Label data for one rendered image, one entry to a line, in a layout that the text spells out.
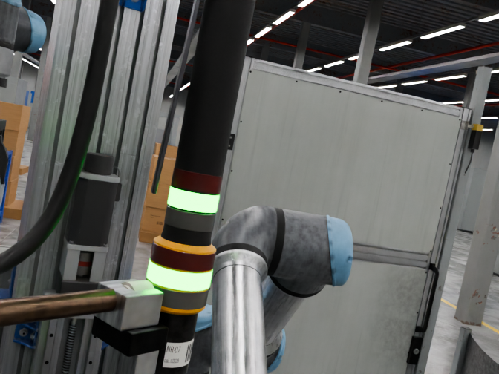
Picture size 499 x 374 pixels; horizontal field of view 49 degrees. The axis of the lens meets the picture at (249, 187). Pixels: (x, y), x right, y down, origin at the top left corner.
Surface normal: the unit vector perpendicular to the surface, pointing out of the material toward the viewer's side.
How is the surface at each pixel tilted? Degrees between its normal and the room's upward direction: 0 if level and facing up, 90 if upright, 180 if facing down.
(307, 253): 90
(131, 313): 90
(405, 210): 90
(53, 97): 90
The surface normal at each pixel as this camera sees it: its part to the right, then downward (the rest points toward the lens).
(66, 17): 0.40, 0.14
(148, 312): 0.75, 0.19
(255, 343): 0.63, -0.60
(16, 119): 0.18, 0.11
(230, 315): -0.23, -0.74
